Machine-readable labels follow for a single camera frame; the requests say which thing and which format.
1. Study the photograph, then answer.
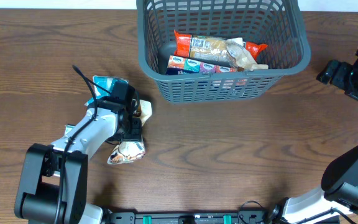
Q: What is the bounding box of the teal white snack bag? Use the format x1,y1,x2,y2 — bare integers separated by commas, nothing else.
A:
64,124,74,135

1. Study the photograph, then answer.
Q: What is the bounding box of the beige paper bag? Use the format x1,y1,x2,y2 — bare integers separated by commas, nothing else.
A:
226,39,269,72

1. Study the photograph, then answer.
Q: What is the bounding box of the San Remo spaghetti packet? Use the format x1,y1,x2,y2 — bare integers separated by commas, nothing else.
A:
174,31,268,63

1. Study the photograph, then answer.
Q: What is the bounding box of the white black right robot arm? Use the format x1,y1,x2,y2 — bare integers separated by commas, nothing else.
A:
264,49,358,223

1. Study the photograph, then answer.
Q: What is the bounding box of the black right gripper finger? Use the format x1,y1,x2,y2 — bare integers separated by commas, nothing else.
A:
330,61,352,90
316,60,341,85

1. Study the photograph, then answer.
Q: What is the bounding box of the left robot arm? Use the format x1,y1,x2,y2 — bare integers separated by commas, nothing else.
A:
14,96,152,223

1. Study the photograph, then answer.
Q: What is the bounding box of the grey plastic basket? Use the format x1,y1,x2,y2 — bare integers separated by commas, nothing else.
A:
136,0,311,104

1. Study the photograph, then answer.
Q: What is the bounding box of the Kleenex tissue multipack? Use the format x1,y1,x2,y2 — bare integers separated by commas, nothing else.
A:
165,55,249,94

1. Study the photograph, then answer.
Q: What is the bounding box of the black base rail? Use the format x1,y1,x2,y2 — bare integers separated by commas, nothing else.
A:
101,208,266,224

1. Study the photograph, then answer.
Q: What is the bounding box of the blue white snack bag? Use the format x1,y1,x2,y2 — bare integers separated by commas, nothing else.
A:
93,75,129,103

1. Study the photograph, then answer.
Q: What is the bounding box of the beige brown snack bag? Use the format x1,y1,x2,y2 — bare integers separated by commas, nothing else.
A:
107,100,152,165

